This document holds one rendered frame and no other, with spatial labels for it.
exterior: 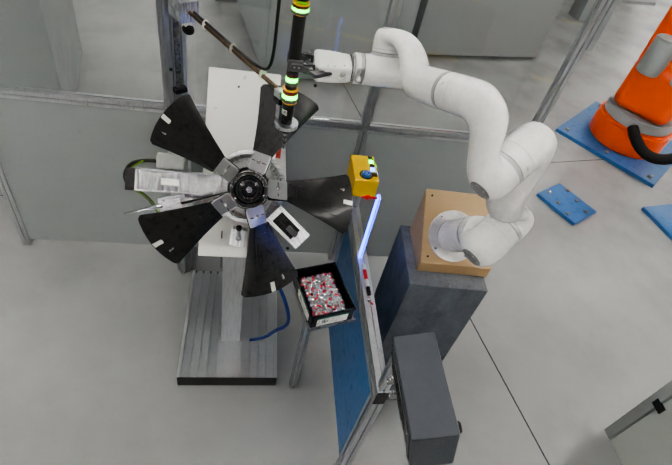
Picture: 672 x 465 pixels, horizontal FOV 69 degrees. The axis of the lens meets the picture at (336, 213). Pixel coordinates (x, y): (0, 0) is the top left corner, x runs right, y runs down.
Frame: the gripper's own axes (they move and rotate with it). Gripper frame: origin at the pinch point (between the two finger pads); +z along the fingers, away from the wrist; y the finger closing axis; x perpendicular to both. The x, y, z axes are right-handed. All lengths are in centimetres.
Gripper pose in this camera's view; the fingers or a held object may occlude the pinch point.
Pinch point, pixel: (294, 61)
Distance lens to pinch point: 138.2
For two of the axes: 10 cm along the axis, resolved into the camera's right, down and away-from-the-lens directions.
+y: -0.9, -7.1, 7.0
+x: 1.7, -7.0, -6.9
